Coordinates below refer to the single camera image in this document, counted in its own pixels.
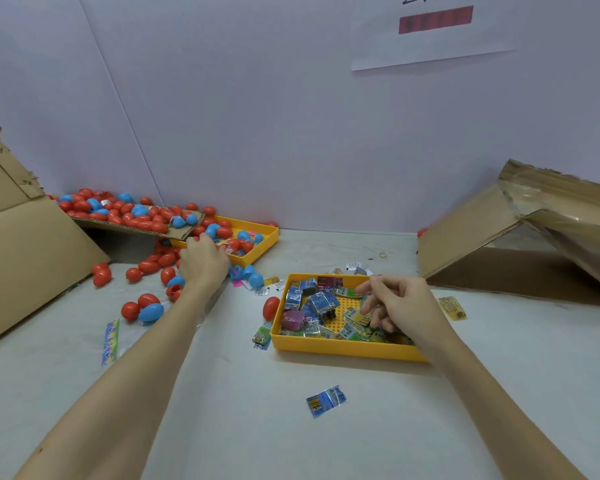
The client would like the person's right hand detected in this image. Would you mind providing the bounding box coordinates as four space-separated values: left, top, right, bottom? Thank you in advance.
355 273 463 364

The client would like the person's left hand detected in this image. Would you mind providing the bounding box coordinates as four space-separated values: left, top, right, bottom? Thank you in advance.
177 233 232 306

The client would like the yellow label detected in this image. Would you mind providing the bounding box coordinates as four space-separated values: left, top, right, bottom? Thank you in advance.
437 295 468 322

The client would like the pile of plastic eggs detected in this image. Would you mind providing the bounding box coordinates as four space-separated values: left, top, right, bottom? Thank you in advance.
55 189 281 327

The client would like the blue packet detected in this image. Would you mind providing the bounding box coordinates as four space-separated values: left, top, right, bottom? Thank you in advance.
305 385 348 419

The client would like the person's left forearm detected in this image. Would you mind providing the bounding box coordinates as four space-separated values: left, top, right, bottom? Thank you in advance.
15 293 216 480

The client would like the person's right forearm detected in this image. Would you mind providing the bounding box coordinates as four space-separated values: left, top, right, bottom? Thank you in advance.
435 343 589 480

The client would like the yellow tray under eggs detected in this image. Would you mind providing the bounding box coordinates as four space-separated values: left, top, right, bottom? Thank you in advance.
185 215 281 269

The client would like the torn flattened cardboard box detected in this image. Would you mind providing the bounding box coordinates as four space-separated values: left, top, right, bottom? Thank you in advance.
417 159 600 309

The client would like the yellow plastic tray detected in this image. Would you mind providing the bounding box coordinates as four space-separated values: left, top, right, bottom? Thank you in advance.
269 273 431 364

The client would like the brown cardboard sheet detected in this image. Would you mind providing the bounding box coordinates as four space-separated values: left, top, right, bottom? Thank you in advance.
72 215 206 242

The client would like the clear bag with coloured label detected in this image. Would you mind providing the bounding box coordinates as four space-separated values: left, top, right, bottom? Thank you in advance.
101 315 196 369

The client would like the tall brown cardboard box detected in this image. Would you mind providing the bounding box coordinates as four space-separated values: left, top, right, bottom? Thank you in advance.
0 103 111 350

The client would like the white paper sign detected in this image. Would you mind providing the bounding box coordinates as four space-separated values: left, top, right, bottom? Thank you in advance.
350 0 521 73

